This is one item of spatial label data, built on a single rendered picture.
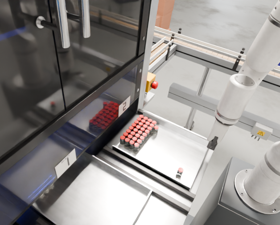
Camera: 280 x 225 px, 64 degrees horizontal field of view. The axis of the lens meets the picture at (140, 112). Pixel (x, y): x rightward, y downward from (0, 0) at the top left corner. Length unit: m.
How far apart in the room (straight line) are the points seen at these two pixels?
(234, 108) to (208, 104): 1.12
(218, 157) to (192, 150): 1.25
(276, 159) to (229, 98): 0.25
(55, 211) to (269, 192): 0.73
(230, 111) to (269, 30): 0.27
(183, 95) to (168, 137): 0.93
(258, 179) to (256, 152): 1.56
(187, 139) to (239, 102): 0.37
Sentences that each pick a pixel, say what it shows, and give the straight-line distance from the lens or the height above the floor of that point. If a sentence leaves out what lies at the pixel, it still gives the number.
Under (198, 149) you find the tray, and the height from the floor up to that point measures 0.88.
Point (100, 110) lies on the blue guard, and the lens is 0.78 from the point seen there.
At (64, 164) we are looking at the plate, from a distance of 0.76.
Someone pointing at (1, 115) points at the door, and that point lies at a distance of 0.52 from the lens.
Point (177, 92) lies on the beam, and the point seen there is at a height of 0.52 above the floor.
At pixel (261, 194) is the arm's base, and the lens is 0.97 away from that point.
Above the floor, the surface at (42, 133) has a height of 1.21.
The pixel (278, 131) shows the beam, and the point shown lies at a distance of 1.94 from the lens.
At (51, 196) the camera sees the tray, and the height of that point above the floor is 0.88.
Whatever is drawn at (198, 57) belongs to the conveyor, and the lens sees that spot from 1.71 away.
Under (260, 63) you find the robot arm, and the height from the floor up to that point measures 1.36.
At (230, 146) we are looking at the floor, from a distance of 2.42.
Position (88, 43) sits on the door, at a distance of 0.62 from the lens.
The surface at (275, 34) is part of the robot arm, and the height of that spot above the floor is 1.44.
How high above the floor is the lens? 1.64
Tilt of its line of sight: 42 degrees down
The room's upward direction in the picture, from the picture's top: 8 degrees clockwise
